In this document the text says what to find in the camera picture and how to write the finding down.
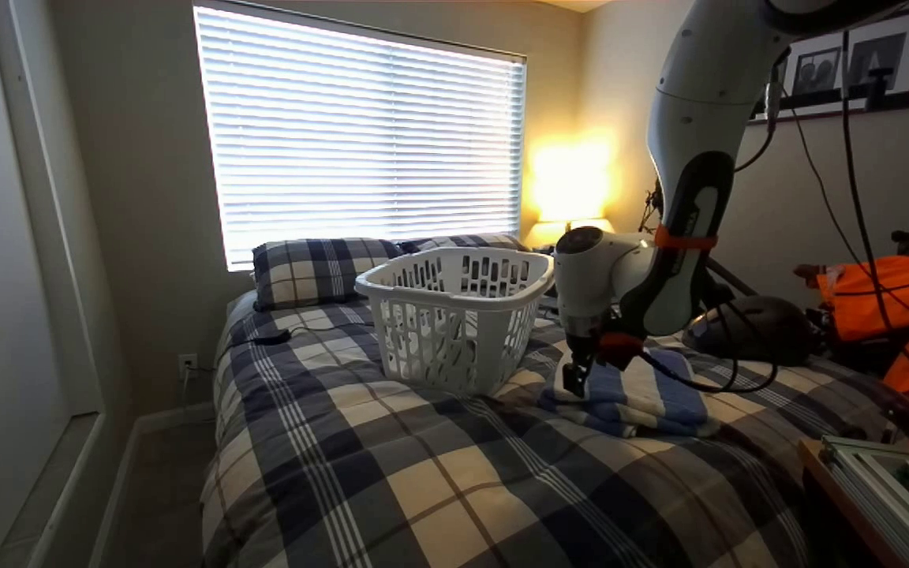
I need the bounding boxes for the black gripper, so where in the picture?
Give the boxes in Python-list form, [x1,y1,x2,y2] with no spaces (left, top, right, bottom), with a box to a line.
[558,330,645,401]

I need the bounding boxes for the blue white striped towel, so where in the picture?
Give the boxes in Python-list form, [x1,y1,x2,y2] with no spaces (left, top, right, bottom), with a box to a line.
[546,343,784,441]

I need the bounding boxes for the white plastic laundry basket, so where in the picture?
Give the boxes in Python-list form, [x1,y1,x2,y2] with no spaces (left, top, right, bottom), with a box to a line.
[354,244,558,401]

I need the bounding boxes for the flat plaid pillow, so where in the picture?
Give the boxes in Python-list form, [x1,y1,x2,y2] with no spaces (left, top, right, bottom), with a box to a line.
[402,229,531,259]

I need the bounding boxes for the plaid comforter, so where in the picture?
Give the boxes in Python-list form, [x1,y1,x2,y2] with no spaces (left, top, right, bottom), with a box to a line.
[199,283,909,568]

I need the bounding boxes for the glowing table lamp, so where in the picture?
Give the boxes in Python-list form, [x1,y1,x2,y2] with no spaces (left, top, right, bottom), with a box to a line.
[520,126,625,254]

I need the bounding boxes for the black bag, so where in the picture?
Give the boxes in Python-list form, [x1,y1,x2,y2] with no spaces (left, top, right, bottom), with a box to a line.
[684,294,818,369]

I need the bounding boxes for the large plaid pillow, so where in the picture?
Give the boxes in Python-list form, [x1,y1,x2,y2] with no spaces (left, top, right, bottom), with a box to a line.
[248,238,408,314]

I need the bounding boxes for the small black object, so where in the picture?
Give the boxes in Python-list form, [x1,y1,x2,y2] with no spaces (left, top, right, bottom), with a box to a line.
[245,321,298,350]

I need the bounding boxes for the white window blinds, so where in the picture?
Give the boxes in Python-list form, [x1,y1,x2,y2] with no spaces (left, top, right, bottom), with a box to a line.
[191,2,531,272]

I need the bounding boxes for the orange cloth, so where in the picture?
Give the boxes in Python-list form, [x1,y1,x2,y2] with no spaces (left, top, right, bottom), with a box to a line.
[792,254,909,426]

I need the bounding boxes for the white closet door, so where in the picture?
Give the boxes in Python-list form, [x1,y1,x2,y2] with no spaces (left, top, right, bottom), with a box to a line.
[0,0,107,568]

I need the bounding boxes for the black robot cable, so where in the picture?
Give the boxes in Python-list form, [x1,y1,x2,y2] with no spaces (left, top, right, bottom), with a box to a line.
[733,29,909,398]

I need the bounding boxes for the small black picture frame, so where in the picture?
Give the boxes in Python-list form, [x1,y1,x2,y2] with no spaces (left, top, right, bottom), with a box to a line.
[761,29,850,119]

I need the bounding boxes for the large black picture frame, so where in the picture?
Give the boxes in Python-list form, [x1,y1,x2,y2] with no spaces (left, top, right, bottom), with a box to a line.
[844,8,909,109]

